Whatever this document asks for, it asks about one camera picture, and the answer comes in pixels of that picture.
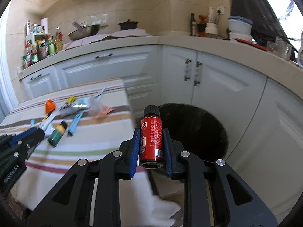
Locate red bottle black cap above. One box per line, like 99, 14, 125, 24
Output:
139, 105, 164, 169

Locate small white teal tube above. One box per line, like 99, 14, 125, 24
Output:
30, 119, 35, 128

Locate large white silver tube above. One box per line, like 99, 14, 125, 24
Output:
38, 112, 56, 137

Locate green bottle yellow band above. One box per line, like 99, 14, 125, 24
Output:
47, 121, 68, 148

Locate small orange wrapper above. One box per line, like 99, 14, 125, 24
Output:
45, 99, 56, 114

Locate clear orange dotted bag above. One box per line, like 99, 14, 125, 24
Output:
88, 96, 115, 118

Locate light blue tube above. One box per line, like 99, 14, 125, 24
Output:
68, 113, 83, 136

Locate white blue snack packet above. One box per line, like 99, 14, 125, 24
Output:
59, 99, 90, 117

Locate yellow wrapper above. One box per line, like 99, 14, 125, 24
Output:
64, 95, 77, 105

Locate amber bottle black cap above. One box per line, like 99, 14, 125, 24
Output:
40, 113, 52, 125

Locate black trash bin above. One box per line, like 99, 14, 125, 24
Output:
159, 103, 229, 173

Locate striped tablecloth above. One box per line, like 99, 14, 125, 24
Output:
1, 79, 181, 226

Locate twisted white paper wrapper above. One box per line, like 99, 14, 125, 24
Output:
93, 86, 107, 100

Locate green label bottle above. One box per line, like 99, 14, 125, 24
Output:
48, 37, 56, 56

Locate white spice rack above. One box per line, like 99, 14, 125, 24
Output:
25, 33, 50, 48

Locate cooking oil bottle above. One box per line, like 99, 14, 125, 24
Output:
54, 27, 64, 52

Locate paper covering stove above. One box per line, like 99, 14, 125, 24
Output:
63, 28, 151, 51

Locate black clay pot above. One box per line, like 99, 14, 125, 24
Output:
118, 19, 139, 30

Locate metal wok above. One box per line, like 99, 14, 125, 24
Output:
68, 21, 100, 41

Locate dark olive oil bottle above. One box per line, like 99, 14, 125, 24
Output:
190, 13, 197, 36

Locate white blender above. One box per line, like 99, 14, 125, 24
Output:
205, 7, 219, 38

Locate stacked white bowls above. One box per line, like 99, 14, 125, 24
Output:
227, 16, 253, 42

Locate glass cup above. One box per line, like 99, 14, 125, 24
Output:
274, 36, 292, 61

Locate dark hanging cloth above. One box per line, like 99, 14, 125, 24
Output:
231, 0, 291, 46

